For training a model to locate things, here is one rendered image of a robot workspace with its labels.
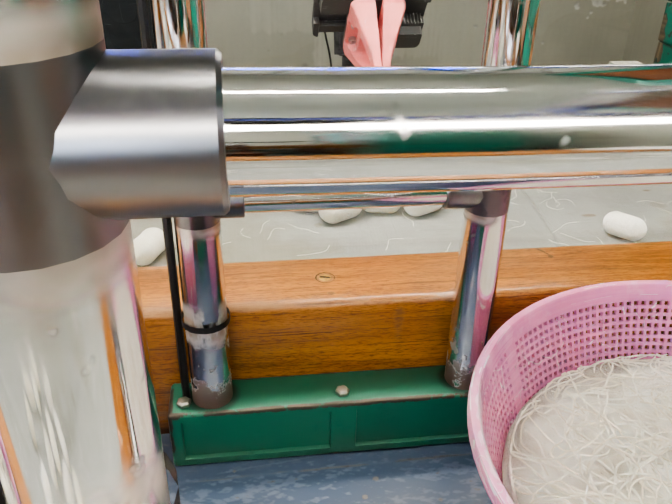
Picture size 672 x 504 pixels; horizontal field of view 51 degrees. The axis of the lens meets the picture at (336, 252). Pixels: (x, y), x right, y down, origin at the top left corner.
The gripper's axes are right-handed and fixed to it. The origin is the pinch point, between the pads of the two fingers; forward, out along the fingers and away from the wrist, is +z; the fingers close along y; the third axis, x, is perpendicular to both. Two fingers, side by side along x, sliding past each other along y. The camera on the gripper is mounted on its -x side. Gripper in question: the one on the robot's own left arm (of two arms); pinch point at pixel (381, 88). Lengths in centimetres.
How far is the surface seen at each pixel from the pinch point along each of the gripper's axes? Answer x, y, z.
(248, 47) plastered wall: 161, -9, -126
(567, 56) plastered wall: 162, 110, -120
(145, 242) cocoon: -4.9, -18.7, 15.1
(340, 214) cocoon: -1.5, -4.7, 12.2
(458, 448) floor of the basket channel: -6.8, 0.4, 30.3
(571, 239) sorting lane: -3.0, 12.4, 15.6
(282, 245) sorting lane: -2.2, -9.3, 14.7
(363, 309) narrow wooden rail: -11.0, -5.3, 22.4
